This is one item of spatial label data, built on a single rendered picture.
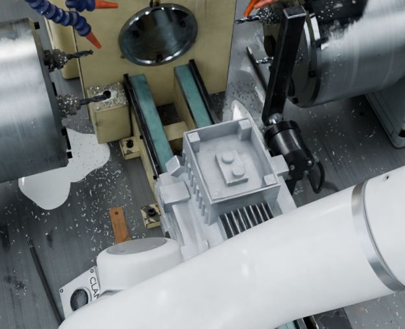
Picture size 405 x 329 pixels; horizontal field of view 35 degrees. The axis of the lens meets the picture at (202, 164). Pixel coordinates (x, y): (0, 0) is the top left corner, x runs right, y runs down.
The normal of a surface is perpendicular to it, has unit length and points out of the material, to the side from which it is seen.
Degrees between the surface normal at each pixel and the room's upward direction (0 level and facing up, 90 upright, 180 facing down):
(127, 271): 42
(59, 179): 0
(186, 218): 0
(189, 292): 13
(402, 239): 53
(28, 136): 66
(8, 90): 32
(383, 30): 47
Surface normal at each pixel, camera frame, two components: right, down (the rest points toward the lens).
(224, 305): 0.22, -0.15
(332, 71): 0.31, 0.62
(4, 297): 0.04, -0.54
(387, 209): -0.63, -0.30
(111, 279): -0.56, 0.17
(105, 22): 0.31, 0.81
